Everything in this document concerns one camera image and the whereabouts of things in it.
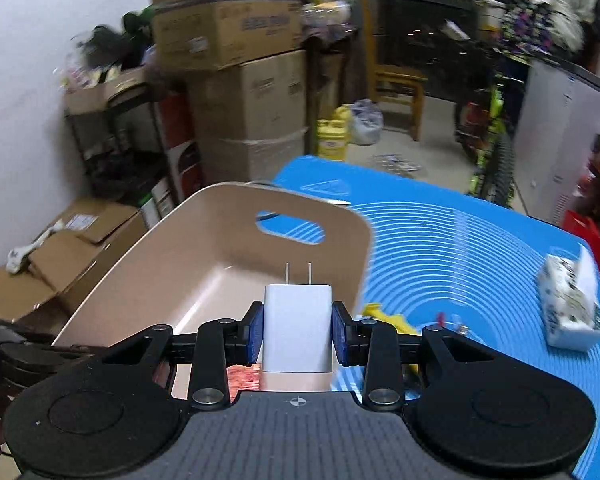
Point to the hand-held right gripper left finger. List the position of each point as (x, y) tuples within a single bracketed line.
[(255, 332)]

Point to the neon yellow bicycle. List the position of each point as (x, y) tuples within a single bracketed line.
[(495, 125)]

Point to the grey plastic bag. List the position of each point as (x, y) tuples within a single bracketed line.
[(367, 122)]

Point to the torn open cardboard box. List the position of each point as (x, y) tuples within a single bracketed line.
[(80, 255)]

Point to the large cardboard box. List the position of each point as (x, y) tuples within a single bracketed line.
[(260, 95)]

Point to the beige plastic bin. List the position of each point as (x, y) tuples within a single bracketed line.
[(205, 250)]

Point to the red bag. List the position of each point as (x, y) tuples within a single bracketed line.
[(587, 227)]

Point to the black metal rack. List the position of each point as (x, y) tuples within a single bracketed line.
[(125, 160)]

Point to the wooden chair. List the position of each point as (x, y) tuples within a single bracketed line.
[(397, 77)]

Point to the yellow detergent jug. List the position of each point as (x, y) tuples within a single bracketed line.
[(332, 142)]

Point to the white tissue pack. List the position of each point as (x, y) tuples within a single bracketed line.
[(570, 305)]

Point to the white plug charger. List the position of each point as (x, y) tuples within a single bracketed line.
[(297, 325)]

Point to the pile of clear plastic bags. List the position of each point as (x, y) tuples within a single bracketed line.
[(330, 5)]

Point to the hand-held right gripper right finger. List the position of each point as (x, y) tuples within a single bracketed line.
[(341, 332)]

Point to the yellow plastic toy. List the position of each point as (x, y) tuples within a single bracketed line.
[(402, 322)]

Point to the red patterned box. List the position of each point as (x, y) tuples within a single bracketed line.
[(242, 380)]

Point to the white and red appliance box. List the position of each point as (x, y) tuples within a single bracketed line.
[(187, 170)]

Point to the dirty white bone toy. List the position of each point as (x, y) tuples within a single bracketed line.
[(25, 255)]

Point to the shallow cardboard box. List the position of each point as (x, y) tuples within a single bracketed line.
[(100, 90)]

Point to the open cardboard box with clutter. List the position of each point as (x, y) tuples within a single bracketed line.
[(220, 30)]

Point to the white cabinet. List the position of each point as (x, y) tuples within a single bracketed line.
[(560, 130)]

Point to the taped cardboard box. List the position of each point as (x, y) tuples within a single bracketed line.
[(260, 157)]

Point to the red cardboard box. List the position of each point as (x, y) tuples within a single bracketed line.
[(177, 120)]

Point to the patterned cloth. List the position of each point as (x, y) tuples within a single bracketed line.
[(530, 25)]

